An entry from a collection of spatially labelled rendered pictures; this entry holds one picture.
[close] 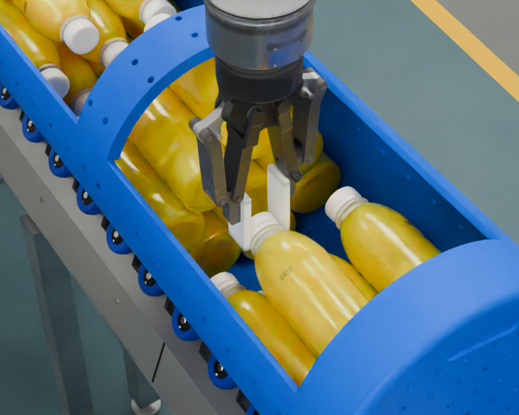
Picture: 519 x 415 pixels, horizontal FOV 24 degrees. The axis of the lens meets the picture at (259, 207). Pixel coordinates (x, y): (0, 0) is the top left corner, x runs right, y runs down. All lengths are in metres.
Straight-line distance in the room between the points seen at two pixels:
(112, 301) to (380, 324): 0.54
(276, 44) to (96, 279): 0.59
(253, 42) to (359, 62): 2.18
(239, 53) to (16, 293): 1.71
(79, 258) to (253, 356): 0.48
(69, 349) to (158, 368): 0.73
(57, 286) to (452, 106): 1.36
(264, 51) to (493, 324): 0.30
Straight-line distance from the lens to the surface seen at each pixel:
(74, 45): 1.41
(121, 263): 1.42
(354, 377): 0.99
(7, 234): 2.75
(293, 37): 0.97
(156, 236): 1.17
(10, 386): 2.48
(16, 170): 1.63
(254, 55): 0.97
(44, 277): 1.95
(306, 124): 1.10
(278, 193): 1.15
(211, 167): 1.06
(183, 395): 1.36
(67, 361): 2.14
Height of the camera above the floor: 2.00
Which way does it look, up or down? 47 degrees down
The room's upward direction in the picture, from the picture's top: straight up
